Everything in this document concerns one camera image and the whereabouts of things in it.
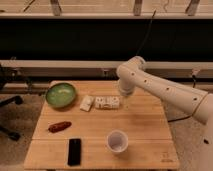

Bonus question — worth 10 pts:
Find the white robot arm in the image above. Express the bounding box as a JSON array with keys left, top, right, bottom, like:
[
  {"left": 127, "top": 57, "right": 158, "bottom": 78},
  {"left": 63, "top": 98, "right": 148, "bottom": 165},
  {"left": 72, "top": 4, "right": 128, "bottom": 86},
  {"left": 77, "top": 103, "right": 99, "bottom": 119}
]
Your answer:
[{"left": 116, "top": 56, "right": 213, "bottom": 124}]

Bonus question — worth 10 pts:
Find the green ceramic bowl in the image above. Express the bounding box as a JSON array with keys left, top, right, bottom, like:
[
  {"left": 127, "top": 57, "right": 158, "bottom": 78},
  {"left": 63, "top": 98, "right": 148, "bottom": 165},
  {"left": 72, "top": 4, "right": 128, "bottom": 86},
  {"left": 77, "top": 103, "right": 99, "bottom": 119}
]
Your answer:
[{"left": 45, "top": 82, "right": 77, "bottom": 108}]

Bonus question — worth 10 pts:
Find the small white box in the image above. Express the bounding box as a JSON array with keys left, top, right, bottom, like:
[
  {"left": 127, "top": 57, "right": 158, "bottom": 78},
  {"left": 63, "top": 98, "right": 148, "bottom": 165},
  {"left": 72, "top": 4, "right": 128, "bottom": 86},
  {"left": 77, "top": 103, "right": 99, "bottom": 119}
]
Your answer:
[{"left": 80, "top": 95, "right": 94, "bottom": 112}]

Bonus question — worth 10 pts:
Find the wooden table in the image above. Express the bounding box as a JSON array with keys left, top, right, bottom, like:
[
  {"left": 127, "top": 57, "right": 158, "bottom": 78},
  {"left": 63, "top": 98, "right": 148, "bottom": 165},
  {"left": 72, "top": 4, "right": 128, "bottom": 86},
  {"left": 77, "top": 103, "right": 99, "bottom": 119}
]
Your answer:
[{"left": 24, "top": 81, "right": 179, "bottom": 171}]

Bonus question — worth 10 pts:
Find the white paper cup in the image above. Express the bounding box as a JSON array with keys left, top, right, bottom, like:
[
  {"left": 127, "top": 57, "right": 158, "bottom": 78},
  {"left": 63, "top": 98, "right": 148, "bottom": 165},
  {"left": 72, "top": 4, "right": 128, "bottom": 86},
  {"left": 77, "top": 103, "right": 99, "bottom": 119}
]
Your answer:
[{"left": 106, "top": 130, "right": 128, "bottom": 154}]

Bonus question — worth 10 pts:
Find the red sausage toy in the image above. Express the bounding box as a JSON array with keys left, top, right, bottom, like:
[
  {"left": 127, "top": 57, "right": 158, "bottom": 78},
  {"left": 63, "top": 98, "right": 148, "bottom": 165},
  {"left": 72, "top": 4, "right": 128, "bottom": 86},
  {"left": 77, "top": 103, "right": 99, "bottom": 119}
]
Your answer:
[{"left": 48, "top": 121, "right": 72, "bottom": 133}]

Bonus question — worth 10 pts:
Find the black smartphone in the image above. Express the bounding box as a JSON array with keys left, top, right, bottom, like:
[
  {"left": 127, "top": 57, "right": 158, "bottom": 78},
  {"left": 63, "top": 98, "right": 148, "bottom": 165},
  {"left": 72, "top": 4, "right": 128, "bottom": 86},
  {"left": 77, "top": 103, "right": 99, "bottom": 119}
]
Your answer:
[{"left": 67, "top": 138, "right": 81, "bottom": 166}]

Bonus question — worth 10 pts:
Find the black office chair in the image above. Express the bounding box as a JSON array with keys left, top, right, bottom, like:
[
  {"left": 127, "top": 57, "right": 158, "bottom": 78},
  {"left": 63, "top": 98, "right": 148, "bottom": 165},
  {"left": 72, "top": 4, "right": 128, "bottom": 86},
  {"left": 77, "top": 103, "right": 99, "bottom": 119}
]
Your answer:
[{"left": 0, "top": 64, "right": 23, "bottom": 141}]

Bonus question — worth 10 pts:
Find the black hanging cable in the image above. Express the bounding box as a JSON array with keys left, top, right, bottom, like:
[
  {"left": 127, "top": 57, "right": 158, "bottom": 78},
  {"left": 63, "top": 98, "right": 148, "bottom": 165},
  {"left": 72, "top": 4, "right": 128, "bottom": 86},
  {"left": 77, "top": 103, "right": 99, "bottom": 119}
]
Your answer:
[{"left": 134, "top": 9, "right": 157, "bottom": 58}]

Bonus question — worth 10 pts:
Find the black floor cable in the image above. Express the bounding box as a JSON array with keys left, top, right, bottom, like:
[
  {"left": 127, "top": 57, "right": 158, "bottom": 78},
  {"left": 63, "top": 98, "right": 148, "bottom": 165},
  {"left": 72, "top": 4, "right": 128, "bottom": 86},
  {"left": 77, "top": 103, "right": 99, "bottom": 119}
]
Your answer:
[{"left": 167, "top": 74, "right": 198, "bottom": 124}]

